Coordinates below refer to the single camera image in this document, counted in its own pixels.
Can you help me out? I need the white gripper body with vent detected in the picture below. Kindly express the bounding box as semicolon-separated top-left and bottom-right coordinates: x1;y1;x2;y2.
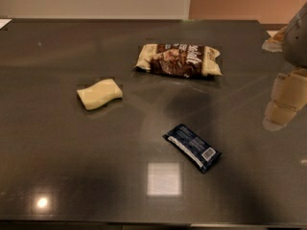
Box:
283;2;307;68

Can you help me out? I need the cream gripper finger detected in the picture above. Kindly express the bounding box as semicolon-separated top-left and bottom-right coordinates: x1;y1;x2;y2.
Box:
262;27;287;53
263;68;307;131

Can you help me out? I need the yellow wavy sponge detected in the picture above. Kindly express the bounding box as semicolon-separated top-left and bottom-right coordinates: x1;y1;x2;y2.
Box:
77;79;123;110

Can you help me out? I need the brown and cream snack bag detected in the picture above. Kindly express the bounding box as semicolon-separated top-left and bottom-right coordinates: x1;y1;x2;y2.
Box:
135;43;222;78

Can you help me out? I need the dark blue rxbar wrapper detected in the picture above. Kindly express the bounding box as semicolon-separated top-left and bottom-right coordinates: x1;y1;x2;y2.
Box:
163;124;222;173

